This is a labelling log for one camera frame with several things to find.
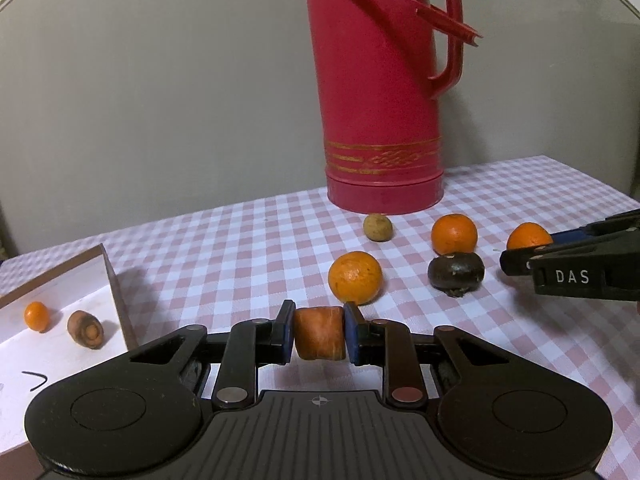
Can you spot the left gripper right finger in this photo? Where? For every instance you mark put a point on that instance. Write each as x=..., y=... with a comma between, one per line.
x=451, y=353

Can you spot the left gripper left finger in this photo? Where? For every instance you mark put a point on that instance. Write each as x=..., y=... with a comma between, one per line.
x=186, y=355

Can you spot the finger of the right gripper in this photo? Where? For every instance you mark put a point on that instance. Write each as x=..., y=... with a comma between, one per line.
x=618, y=230
x=599, y=256

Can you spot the dark chestnut fruit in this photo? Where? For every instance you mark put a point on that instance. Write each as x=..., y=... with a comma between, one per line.
x=457, y=273

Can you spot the large orange tangerine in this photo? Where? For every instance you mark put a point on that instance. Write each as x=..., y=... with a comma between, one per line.
x=356, y=277

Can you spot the small tan longan fruit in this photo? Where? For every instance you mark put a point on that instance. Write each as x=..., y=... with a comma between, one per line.
x=378, y=227

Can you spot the small orange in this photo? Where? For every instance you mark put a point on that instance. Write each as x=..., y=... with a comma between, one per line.
x=36, y=316

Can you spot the pink checkered tablecloth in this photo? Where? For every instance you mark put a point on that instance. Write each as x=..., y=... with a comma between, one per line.
x=220, y=266

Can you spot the brown white shallow box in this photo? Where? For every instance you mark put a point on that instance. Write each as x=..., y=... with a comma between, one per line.
x=31, y=361

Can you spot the red thermos flask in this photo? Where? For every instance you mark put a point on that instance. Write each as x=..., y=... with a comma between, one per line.
x=381, y=66

